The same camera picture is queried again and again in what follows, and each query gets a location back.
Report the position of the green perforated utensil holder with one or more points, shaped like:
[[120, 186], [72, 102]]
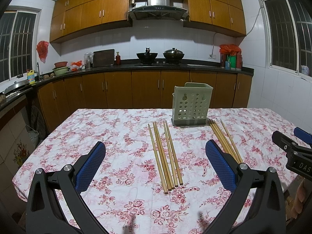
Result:
[[190, 104]]

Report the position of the red sauce bottle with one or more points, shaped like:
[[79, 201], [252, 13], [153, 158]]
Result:
[[118, 58]]

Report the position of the right barred window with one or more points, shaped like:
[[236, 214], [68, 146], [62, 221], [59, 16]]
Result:
[[289, 33]]

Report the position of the upper wooden cabinets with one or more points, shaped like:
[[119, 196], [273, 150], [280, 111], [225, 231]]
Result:
[[74, 18]]

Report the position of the red bag on counter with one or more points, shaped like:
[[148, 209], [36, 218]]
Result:
[[230, 49]]

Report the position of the green basin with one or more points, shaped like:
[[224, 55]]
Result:
[[60, 70]]

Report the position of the sink faucet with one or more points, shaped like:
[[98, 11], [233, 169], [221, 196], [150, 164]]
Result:
[[38, 71]]

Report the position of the green box on counter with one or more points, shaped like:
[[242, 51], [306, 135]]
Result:
[[231, 62]]

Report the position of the left barred window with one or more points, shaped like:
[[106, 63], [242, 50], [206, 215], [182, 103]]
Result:
[[17, 34]]

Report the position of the dark cutting board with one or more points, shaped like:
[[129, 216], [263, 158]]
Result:
[[103, 58]]

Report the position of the red plastic bag on wall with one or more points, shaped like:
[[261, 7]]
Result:
[[42, 50]]

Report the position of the person right hand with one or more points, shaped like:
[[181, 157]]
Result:
[[299, 200]]

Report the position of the barred window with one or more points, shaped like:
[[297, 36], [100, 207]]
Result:
[[289, 33], [17, 34]]

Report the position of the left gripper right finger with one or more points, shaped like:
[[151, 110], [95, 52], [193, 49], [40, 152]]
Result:
[[267, 211]]

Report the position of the floral red white tablecloth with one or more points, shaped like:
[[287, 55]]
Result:
[[126, 195]]

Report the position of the wooden cabinets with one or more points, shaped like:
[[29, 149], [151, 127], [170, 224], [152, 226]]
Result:
[[74, 18], [136, 89]]

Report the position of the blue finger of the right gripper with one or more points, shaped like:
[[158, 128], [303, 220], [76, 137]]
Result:
[[302, 135]]

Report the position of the steel range hood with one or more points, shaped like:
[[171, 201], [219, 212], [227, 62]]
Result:
[[157, 9]]

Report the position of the lower wooden cabinets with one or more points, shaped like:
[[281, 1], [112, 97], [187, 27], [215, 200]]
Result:
[[136, 89]]

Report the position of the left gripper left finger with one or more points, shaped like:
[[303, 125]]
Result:
[[44, 213]]

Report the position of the orange bag on counter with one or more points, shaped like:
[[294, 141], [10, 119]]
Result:
[[75, 66]]

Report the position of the black wok left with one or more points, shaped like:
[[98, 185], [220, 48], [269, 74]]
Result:
[[147, 57]]

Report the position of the yellow detergent bottle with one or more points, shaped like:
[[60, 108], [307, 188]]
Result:
[[31, 77]]

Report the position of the black wok with lid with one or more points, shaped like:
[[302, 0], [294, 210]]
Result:
[[173, 56]]

